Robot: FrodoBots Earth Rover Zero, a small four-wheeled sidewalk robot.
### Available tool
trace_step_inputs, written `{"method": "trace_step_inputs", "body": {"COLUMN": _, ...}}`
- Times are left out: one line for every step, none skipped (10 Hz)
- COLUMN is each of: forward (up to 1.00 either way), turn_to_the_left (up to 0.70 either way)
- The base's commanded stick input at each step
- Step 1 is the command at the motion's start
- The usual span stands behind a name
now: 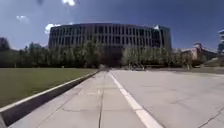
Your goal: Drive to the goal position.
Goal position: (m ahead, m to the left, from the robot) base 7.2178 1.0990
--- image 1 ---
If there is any large curved glass building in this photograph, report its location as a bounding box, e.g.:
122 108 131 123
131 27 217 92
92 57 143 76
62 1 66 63
47 22 174 68

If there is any row of trees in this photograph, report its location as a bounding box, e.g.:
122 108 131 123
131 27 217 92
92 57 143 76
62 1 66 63
0 37 201 70

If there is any pale painted line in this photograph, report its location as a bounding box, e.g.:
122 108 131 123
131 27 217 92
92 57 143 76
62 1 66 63
108 71 164 128

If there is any grey concrete slab pavement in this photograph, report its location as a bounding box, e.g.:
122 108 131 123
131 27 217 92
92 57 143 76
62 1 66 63
8 68 224 128

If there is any dark raised kerb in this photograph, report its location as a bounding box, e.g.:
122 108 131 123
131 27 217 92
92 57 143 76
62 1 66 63
0 70 101 128

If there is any green grass lawn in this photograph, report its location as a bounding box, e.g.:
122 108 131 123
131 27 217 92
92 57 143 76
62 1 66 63
0 67 98 108

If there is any brown low building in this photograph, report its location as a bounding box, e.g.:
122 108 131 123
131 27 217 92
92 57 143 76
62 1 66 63
179 42 219 66

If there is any white multi-storey building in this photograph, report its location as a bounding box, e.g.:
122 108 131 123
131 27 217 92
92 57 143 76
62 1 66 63
217 29 224 56

